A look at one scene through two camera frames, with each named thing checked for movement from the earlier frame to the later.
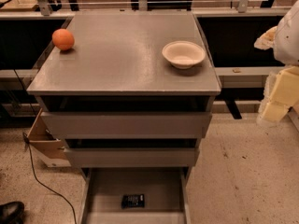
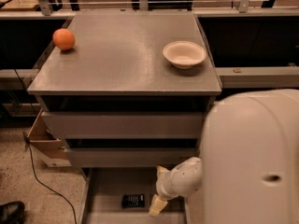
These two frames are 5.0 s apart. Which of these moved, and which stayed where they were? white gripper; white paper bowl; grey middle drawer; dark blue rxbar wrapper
Moved: white gripper
Stayed: white paper bowl; dark blue rxbar wrapper; grey middle drawer
